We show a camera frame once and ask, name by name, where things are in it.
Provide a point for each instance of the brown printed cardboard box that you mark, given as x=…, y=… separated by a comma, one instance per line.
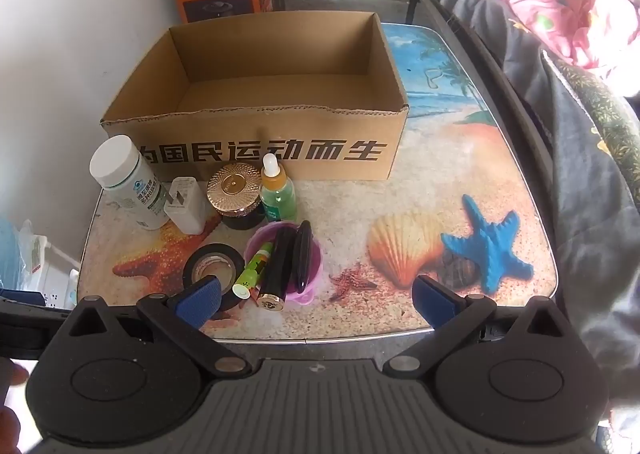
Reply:
x=250, y=154

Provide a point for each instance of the white pill bottle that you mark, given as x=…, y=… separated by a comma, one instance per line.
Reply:
x=125, y=179

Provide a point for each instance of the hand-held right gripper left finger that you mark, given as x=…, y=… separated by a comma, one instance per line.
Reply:
x=202, y=301

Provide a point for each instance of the clear plastic bag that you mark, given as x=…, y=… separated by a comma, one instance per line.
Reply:
x=25, y=249

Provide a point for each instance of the black jar with gold lid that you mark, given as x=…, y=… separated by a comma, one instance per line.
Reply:
x=232, y=184

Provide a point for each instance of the green dropper bottle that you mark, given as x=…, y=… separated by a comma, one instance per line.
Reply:
x=277, y=199

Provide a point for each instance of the green lip balm tube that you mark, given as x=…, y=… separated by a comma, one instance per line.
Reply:
x=252, y=269

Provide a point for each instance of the black metal bed frame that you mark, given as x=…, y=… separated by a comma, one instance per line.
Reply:
x=520, y=119

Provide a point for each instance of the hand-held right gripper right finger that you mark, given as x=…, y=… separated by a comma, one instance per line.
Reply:
x=437, y=301

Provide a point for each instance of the white power strip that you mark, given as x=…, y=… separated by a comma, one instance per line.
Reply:
x=55, y=279

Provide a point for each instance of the black tube with gold end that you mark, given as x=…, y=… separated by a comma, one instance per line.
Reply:
x=277, y=269

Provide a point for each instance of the person's left hand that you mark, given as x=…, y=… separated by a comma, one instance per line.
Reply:
x=17, y=375

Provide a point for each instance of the black glossy oblong case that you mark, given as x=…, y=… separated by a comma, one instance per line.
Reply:
x=303, y=254

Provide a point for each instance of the dark yellow-flowered cloth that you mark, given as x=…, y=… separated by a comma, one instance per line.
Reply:
x=610, y=124

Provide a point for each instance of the pink plastic lid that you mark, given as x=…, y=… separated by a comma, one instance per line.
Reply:
x=312, y=284

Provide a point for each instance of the black tape roll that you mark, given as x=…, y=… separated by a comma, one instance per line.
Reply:
x=220, y=251

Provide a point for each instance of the white charger plug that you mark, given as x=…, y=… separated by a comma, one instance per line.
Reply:
x=185, y=209

